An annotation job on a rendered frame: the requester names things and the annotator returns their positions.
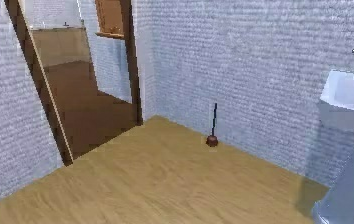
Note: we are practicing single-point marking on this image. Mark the white pedestal sink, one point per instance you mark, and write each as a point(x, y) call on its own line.
point(346, 100)

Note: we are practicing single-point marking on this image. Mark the brown wooden room door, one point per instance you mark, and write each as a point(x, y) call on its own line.
point(38, 83)

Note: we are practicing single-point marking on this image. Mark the brown wooden cabinet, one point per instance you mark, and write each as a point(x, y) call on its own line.
point(60, 46)

